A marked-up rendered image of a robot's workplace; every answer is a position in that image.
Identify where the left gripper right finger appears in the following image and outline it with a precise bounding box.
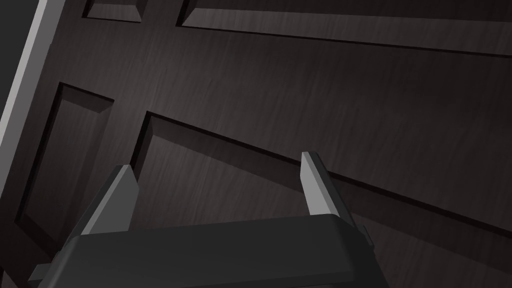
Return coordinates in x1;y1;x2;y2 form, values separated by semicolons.
299;151;355;227

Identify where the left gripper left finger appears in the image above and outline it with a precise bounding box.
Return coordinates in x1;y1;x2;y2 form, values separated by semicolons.
66;163;140;243

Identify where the dark brown panelled door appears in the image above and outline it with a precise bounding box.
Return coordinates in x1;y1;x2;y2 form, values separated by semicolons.
0;0;512;288

